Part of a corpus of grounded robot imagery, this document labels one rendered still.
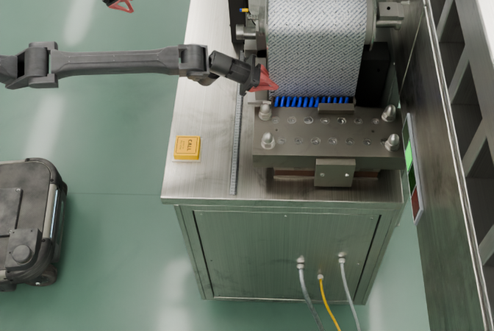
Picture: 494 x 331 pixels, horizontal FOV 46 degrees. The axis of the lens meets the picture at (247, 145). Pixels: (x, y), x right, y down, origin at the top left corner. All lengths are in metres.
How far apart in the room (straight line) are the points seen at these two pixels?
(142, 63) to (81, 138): 1.52
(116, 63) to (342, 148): 0.61
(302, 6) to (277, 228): 0.66
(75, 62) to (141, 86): 1.61
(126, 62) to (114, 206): 1.31
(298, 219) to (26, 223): 1.22
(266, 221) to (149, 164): 1.18
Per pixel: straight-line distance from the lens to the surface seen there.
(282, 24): 1.42
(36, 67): 1.49
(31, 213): 2.49
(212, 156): 1.65
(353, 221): 1.68
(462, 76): 1.03
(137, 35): 3.33
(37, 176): 2.58
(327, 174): 1.53
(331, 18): 1.43
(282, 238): 1.78
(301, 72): 1.53
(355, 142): 1.52
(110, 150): 2.85
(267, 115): 1.54
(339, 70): 1.53
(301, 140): 1.52
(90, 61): 1.47
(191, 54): 1.47
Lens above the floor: 2.26
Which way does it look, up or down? 55 degrees down
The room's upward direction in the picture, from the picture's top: 4 degrees counter-clockwise
